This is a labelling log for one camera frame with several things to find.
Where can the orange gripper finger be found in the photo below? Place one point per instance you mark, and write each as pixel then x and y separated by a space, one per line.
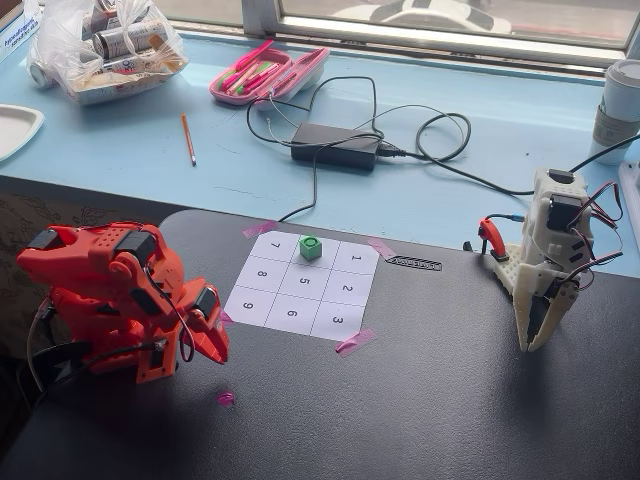
pixel 217 337
pixel 199 342

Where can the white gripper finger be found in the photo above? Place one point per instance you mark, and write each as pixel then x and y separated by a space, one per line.
pixel 555 315
pixel 524 325

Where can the green cube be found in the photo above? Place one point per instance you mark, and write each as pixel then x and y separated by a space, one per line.
pixel 310 249

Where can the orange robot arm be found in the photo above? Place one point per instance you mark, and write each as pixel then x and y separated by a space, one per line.
pixel 100 290

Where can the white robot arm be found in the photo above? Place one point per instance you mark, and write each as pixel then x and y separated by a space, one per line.
pixel 560 200

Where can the numbered grid paper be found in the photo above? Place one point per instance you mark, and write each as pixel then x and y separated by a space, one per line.
pixel 300 295

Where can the pink tape strip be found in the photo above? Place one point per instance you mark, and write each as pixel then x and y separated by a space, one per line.
pixel 381 247
pixel 260 229
pixel 356 341
pixel 226 318

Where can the orange table clamp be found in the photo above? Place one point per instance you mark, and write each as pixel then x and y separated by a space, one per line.
pixel 492 240

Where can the small pink tape scrap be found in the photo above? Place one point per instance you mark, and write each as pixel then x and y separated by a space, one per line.
pixel 225 398

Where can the black striped sticker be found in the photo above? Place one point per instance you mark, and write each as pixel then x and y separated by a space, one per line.
pixel 414 263

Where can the white power strip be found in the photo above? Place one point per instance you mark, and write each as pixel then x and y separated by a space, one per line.
pixel 631 180

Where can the orange pencil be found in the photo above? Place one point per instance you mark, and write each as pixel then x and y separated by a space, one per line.
pixel 188 141

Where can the paper coffee cup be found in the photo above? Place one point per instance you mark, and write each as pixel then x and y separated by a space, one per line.
pixel 617 110

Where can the black power adapter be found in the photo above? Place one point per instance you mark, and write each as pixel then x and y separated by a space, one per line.
pixel 335 146

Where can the printed food box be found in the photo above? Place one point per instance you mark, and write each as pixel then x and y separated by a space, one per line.
pixel 125 82

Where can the pink pencil case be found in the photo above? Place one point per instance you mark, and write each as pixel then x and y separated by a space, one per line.
pixel 295 75

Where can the pink pen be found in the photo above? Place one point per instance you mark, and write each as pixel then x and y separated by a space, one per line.
pixel 255 54

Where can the white paper plate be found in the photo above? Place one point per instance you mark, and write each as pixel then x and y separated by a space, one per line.
pixel 15 130

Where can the printed drink can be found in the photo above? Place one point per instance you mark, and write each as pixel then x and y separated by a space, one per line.
pixel 41 75
pixel 125 40

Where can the clear plastic bag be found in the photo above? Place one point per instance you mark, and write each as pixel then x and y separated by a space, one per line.
pixel 65 40

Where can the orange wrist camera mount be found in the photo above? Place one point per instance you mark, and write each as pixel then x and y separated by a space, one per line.
pixel 155 362

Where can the grey window frame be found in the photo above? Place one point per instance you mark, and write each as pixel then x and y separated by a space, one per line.
pixel 450 42

